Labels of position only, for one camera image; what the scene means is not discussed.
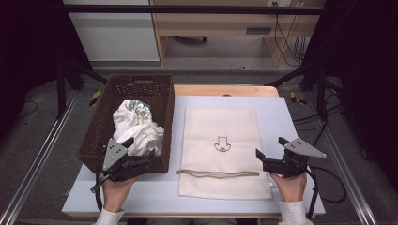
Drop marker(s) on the black horizontal bar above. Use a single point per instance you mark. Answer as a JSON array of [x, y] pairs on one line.
[[187, 9]]

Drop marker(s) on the white garment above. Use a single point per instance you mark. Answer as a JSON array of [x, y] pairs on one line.
[[137, 128]]

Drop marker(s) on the person's left hand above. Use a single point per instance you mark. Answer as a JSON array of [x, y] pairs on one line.
[[114, 193]]

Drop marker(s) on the person's left white sleeve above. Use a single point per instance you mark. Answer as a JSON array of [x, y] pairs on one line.
[[108, 218]]

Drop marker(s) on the brown woven basket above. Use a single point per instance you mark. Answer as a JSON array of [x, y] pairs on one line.
[[101, 128]]

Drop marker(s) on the person's right hand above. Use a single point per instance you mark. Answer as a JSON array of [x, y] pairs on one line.
[[291, 187]]

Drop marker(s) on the silver metal rail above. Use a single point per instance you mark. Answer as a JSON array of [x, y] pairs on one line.
[[347, 175], [40, 156]]

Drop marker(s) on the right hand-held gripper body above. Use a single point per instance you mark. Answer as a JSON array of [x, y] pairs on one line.
[[294, 164]]

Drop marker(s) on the person's right white sleeve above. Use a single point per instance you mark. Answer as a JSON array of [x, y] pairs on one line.
[[294, 214]]

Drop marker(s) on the light blue table board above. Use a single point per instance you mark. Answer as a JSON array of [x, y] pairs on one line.
[[275, 118]]

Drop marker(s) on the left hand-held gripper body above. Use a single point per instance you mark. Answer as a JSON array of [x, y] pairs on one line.
[[114, 156]]

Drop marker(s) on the white cabinet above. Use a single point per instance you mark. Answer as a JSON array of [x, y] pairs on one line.
[[115, 37]]

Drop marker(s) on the black curtain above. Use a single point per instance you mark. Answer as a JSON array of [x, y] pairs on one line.
[[366, 78], [31, 47]]

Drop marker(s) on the black metal stand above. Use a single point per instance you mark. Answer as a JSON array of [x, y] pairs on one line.
[[61, 93], [321, 93]]

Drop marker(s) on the person's white sleeve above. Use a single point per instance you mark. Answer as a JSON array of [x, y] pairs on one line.
[[294, 214], [108, 218]]

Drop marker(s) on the yellow black tape piece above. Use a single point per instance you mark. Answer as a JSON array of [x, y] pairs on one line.
[[95, 97], [295, 99]]

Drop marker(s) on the dark curved object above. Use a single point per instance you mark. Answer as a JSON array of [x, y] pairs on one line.
[[191, 39]]

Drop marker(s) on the light wooden desk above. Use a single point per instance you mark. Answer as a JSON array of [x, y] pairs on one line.
[[219, 23]]

